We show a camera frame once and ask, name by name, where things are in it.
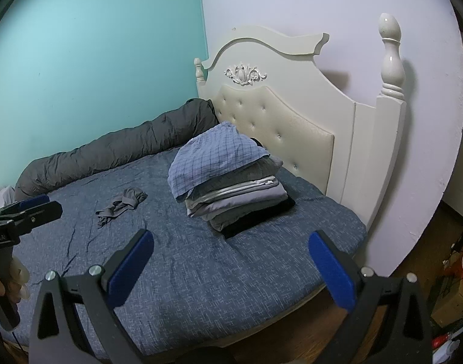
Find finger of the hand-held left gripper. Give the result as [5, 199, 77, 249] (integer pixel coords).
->
[14, 202, 63, 234]
[18, 194, 51, 213]

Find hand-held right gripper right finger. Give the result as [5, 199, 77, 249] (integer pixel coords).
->
[308, 231, 433, 364]

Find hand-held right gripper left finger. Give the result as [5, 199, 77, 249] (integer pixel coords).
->
[29, 229, 155, 364]

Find blue plaid boxer shorts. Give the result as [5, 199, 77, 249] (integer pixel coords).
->
[167, 121, 271, 203]

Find stack of folded clothes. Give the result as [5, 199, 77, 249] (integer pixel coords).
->
[184, 136, 296, 240]

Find person's left hand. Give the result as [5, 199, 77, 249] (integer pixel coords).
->
[0, 261, 30, 305]

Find light grey blanket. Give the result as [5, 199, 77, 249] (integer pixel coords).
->
[0, 187, 17, 213]

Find grey briefs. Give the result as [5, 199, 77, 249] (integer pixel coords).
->
[95, 199, 135, 229]
[120, 187, 149, 210]

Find bed with blue patterned sheet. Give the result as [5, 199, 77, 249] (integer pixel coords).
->
[10, 152, 368, 361]

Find dark grey rolled duvet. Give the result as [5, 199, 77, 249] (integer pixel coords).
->
[15, 99, 217, 201]

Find cardboard box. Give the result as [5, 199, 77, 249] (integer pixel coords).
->
[432, 269, 463, 329]

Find cream bed headboard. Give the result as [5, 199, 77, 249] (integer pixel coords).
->
[194, 13, 408, 232]

